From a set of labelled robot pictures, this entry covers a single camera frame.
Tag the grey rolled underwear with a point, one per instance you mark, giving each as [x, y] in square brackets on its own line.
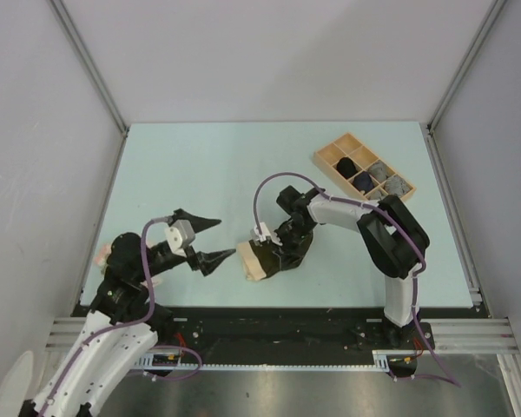
[376, 196]
[396, 185]

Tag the olive green underwear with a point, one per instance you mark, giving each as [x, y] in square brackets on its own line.
[258, 261]

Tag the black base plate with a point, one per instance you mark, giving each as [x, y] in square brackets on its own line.
[213, 331]

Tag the left aluminium frame post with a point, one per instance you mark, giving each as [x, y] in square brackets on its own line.
[82, 53]

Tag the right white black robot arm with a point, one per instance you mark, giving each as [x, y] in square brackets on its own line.
[394, 240]

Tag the aluminium front rail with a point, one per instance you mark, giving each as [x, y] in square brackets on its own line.
[452, 336]

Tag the grey beige underwear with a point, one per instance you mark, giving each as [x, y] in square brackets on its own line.
[378, 171]

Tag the aluminium frame post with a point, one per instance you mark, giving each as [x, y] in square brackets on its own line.
[82, 53]
[469, 58]

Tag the wooden compartment box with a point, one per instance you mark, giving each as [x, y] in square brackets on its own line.
[359, 172]

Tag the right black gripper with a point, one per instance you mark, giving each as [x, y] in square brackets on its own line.
[287, 253]

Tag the slotted cable duct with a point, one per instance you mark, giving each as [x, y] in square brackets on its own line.
[345, 359]

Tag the right aluminium frame post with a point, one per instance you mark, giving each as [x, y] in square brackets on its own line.
[469, 58]

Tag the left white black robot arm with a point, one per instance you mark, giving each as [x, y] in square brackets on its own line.
[124, 321]

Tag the grey rolled underwear back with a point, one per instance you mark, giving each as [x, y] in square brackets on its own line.
[396, 185]

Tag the black rolled underwear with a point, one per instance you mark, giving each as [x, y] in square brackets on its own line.
[346, 167]

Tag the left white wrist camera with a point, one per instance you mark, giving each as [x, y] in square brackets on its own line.
[179, 237]

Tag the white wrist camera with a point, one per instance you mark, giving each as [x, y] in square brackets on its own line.
[179, 237]
[261, 234]

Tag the grey rolled underwear front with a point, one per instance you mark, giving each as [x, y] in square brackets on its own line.
[376, 196]

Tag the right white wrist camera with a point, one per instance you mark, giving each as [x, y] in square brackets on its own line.
[261, 234]

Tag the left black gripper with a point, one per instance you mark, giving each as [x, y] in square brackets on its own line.
[207, 261]

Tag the navy rolled underwear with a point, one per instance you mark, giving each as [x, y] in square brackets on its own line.
[363, 182]

